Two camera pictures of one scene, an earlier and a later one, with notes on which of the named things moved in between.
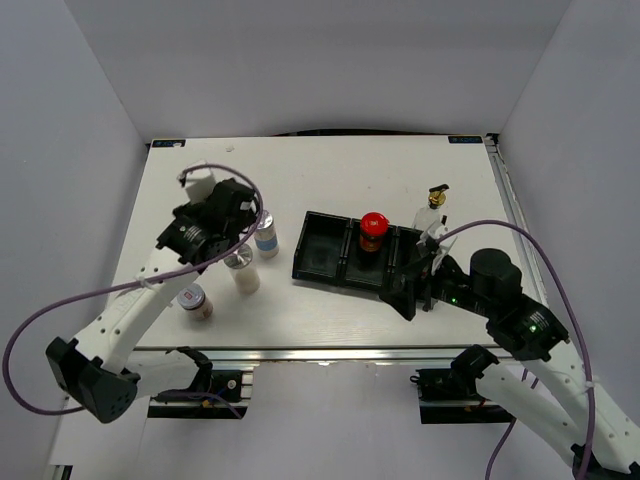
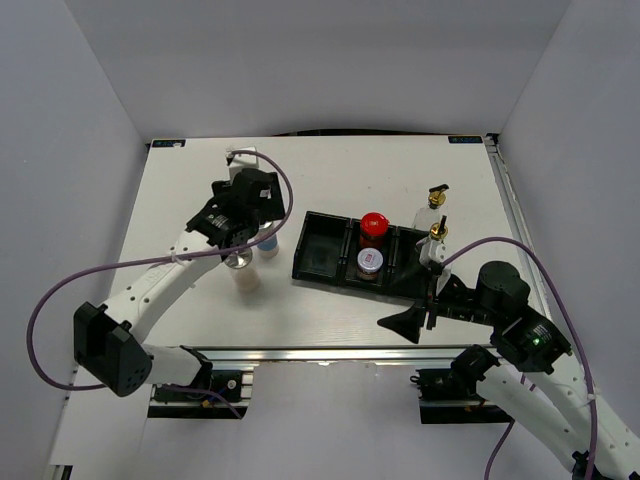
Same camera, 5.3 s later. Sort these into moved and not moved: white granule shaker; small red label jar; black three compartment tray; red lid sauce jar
Moved: small red label jar
Not moved: black three compartment tray; white granule shaker; red lid sauce jar
